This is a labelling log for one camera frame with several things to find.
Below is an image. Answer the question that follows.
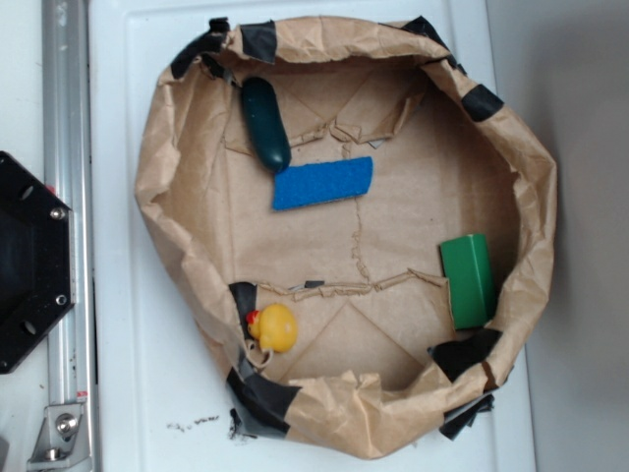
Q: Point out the dark green plastic pickle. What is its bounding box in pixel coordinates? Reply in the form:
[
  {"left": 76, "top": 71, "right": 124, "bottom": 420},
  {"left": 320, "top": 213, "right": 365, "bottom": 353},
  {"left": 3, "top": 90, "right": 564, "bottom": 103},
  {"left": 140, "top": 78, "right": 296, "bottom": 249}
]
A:
[{"left": 241, "top": 77, "right": 291, "bottom": 174}]

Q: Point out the brown paper bag bin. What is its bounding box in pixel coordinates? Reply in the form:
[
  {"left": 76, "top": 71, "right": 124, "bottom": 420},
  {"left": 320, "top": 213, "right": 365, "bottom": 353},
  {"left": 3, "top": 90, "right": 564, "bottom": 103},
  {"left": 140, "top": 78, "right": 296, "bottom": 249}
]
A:
[{"left": 135, "top": 17, "right": 557, "bottom": 459}]

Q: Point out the blue sponge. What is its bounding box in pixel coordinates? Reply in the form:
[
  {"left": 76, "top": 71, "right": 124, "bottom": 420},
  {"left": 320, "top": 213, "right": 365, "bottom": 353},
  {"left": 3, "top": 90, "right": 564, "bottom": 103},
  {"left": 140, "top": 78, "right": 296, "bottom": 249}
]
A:
[{"left": 272, "top": 156, "right": 373, "bottom": 211}]

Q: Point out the yellow rubber duck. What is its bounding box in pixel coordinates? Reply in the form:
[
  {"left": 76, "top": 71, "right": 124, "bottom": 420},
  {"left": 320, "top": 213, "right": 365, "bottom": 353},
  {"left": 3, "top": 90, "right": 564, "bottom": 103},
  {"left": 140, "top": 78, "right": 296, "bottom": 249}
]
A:
[{"left": 246, "top": 303, "right": 298, "bottom": 353}]

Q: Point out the green rectangular block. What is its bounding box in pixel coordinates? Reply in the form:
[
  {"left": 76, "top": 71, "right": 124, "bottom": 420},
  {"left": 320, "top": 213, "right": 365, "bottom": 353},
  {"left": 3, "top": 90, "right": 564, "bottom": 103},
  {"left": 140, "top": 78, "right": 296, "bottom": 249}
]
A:
[{"left": 439, "top": 233, "right": 497, "bottom": 329}]

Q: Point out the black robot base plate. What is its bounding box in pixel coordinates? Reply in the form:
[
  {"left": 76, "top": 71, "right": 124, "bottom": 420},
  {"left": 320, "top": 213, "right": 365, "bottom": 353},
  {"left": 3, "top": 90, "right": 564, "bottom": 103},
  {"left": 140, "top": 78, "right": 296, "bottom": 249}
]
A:
[{"left": 1, "top": 151, "right": 74, "bottom": 375}]

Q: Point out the aluminium extrusion rail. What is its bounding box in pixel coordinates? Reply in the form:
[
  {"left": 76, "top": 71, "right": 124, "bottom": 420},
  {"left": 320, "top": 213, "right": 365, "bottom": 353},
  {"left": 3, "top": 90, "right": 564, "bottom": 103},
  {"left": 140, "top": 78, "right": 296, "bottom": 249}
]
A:
[{"left": 41, "top": 1, "right": 101, "bottom": 471}]

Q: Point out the metal corner bracket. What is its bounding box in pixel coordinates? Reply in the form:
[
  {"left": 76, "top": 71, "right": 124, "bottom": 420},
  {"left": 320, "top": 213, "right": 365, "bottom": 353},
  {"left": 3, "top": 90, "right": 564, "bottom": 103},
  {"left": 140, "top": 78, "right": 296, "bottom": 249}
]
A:
[{"left": 27, "top": 403, "right": 93, "bottom": 471}]

